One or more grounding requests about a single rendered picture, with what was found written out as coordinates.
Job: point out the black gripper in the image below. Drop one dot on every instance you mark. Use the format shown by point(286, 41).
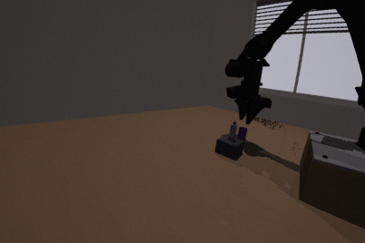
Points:
point(254, 103)

